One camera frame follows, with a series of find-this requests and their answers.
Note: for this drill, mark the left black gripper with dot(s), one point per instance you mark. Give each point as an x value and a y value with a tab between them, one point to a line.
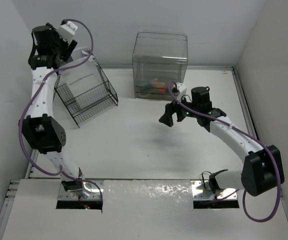
66	47

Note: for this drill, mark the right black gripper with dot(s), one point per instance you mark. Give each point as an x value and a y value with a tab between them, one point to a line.
171	108

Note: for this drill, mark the white instruction sheet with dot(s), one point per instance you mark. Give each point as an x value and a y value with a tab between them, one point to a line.
76	83

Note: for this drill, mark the black wire mesh rack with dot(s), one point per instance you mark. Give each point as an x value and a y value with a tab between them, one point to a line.
105	92

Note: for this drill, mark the clear plastic drawer cabinet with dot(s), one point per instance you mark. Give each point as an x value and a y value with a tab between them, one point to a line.
158	58

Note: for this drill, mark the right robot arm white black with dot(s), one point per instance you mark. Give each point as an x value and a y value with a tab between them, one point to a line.
262	165

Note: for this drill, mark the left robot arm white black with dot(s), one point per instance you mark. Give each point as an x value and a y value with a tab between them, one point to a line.
40	129

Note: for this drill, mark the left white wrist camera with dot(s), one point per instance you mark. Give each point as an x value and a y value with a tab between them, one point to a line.
67	31

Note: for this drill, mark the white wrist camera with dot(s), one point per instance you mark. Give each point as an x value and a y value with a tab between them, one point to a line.
179	90
67	31

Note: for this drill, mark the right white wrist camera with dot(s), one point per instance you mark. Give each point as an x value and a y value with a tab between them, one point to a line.
179	90

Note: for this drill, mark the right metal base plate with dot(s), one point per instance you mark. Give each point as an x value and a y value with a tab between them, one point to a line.
200	193

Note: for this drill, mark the metal base plate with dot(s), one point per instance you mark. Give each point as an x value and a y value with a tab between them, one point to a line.
200	193
86	190

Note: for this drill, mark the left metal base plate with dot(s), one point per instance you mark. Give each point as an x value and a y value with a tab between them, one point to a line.
86	190

